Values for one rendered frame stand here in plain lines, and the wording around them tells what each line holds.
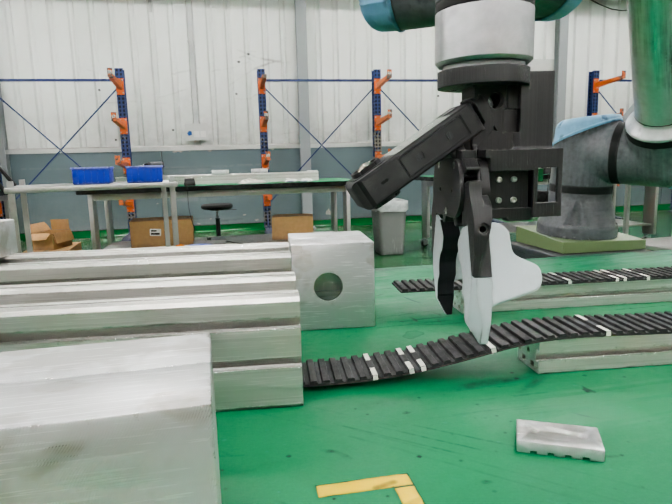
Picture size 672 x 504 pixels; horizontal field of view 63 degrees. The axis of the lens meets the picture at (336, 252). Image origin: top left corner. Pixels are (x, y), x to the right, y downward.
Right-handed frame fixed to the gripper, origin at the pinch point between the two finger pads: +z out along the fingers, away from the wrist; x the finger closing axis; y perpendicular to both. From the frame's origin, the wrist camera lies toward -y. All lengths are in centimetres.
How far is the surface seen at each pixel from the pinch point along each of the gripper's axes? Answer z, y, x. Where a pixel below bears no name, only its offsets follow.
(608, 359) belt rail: 4.1, 12.9, -1.7
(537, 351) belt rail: 3.2, 6.8, -1.1
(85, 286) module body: -3.7, -30.7, 2.7
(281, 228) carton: 52, -11, 491
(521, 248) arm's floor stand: 6, 35, 63
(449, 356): 3.1, -0.9, -1.1
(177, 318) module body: -2.6, -22.0, -4.8
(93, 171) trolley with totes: -10, -120, 294
